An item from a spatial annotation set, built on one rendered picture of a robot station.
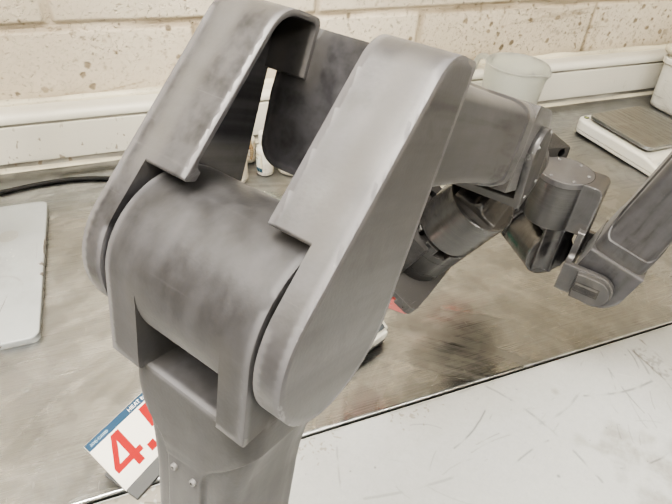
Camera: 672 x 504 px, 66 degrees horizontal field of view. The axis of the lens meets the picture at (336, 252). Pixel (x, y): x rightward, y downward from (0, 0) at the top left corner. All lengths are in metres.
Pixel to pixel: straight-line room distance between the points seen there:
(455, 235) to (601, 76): 1.09
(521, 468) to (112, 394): 0.45
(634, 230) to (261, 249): 0.48
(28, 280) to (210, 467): 0.62
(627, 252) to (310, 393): 0.47
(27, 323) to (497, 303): 0.61
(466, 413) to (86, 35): 0.82
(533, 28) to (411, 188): 1.18
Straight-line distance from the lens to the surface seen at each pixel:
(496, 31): 1.27
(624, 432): 0.69
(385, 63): 0.16
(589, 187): 0.58
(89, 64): 1.02
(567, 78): 1.40
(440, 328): 0.71
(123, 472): 0.58
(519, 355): 0.71
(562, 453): 0.64
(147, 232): 0.18
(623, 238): 0.59
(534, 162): 0.38
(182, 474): 0.24
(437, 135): 0.17
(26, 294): 0.79
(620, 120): 1.30
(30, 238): 0.88
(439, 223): 0.43
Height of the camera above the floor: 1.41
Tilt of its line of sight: 40 degrees down
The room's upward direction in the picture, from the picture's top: 4 degrees clockwise
